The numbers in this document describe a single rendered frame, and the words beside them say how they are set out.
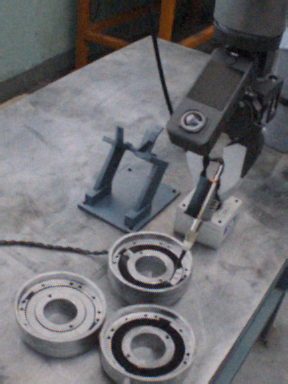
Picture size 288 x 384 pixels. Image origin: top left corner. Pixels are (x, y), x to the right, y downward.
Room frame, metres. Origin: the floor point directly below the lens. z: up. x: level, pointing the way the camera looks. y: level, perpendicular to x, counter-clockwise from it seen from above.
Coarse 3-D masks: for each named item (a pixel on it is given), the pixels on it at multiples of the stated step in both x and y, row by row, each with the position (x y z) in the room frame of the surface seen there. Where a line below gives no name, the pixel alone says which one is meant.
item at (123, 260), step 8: (136, 248) 0.49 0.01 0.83; (144, 248) 0.49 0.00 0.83; (152, 248) 0.49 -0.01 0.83; (160, 248) 0.50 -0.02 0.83; (120, 256) 0.47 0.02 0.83; (128, 256) 0.47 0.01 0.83; (168, 256) 0.48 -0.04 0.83; (176, 256) 0.48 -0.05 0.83; (120, 264) 0.46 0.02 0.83; (120, 272) 0.44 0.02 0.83; (128, 272) 0.45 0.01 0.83; (128, 280) 0.43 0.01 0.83; (136, 280) 0.43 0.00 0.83; (152, 288) 0.42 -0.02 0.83; (160, 288) 0.43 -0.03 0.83
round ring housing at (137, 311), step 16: (144, 304) 0.39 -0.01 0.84; (112, 320) 0.36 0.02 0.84; (128, 320) 0.37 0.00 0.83; (176, 320) 0.38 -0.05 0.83; (128, 336) 0.35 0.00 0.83; (144, 336) 0.36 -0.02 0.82; (160, 336) 0.35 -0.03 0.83; (192, 336) 0.35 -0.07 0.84; (128, 352) 0.32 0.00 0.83; (160, 352) 0.35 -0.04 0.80; (192, 352) 0.33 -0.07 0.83; (112, 368) 0.30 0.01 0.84; (176, 368) 0.31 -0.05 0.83
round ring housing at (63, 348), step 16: (48, 272) 0.42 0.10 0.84; (64, 272) 0.42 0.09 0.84; (32, 288) 0.40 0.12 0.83; (80, 288) 0.41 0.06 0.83; (96, 288) 0.40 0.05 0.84; (16, 304) 0.36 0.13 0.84; (48, 304) 0.38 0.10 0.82; (64, 304) 0.39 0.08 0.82; (80, 304) 0.38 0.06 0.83; (96, 304) 0.39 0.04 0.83; (16, 320) 0.34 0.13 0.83; (80, 320) 0.36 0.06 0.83; (96, 320) 0.37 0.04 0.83; (32, 336) 0.32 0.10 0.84; (80, 336) 0.33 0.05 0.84; (96, 336) 0.34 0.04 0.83; (48, 352) 0.32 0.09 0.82; (64, 352) 0.32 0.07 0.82; (80, 352) 0.33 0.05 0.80
